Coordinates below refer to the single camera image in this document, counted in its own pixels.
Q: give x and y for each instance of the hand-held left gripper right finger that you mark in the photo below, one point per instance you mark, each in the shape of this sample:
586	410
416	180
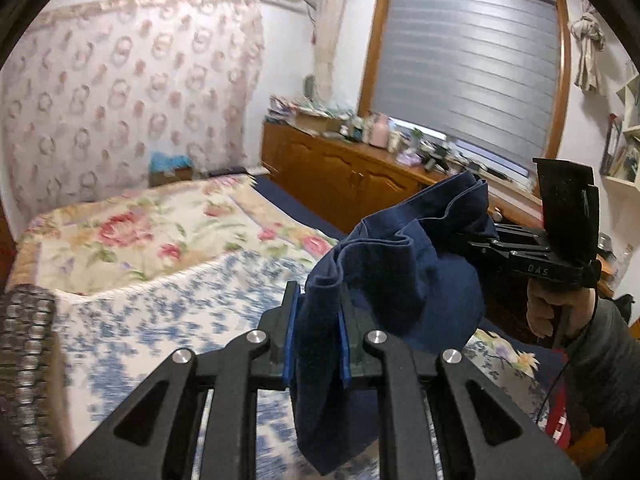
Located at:
343	355

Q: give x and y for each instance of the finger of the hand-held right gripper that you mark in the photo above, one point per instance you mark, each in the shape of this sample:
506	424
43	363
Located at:
495	252
520	234

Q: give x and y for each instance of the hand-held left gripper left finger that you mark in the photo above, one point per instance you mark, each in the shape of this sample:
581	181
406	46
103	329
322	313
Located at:
290	345

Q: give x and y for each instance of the navy printed t-shirt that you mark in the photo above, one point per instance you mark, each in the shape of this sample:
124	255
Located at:
400	270

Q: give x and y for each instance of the person's right forearm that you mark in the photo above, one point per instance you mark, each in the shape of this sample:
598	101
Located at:
605	370

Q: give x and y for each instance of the person's right hand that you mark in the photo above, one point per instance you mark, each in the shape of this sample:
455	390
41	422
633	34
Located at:
540	312

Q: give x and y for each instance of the clear plastic bottle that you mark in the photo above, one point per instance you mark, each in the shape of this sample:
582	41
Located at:
622	262

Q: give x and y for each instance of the upright books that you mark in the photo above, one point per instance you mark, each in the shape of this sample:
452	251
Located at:
625	155

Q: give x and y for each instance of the yellow flower quilt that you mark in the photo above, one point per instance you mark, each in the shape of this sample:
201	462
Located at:
500	360

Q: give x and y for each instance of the pink tissue pack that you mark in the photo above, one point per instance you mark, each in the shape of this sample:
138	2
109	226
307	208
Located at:
410	158

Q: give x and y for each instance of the blue floral white blanket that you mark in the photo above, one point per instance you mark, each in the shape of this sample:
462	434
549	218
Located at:
150	335

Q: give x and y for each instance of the white knotted cloth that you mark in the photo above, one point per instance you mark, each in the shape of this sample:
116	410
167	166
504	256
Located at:
590	45

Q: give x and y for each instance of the pink thermos bottle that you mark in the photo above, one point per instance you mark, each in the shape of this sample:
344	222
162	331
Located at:
380	130

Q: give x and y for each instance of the wooden sideboard cabinet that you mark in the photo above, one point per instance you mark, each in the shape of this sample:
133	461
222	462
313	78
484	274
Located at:
340	175

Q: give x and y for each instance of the grey window blind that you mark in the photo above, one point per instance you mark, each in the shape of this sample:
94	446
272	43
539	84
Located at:
465	60

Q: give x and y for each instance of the rose floral blanket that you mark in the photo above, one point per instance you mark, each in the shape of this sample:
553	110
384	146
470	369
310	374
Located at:
150	230

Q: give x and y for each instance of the red cloth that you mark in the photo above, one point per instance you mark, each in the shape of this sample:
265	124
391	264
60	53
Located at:
556	427

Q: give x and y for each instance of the brown cardboard box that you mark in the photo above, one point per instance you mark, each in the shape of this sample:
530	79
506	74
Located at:
170	178

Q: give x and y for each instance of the blue cloth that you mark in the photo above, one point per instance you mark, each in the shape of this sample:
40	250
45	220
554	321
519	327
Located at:
171	161

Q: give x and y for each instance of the open cardboard box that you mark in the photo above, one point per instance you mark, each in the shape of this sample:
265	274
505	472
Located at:
315	122

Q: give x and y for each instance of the pile of papers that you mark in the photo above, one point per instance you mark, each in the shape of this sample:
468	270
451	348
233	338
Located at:
282	110

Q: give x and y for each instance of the beige tied curtain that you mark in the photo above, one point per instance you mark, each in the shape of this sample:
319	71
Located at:
327	35

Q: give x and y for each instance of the white wall shelf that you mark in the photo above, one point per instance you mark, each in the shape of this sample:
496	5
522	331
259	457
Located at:
620	180

